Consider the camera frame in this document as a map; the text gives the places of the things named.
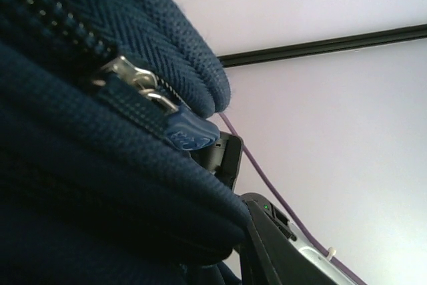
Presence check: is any navy blue student backpack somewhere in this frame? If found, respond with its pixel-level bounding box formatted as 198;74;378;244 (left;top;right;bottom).
1;0;250;284

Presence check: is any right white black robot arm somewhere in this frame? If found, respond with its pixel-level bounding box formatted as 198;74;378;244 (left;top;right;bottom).
191;132;363;284

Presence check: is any black frame post right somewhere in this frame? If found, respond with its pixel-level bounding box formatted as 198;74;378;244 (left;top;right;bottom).
219;24;426;68

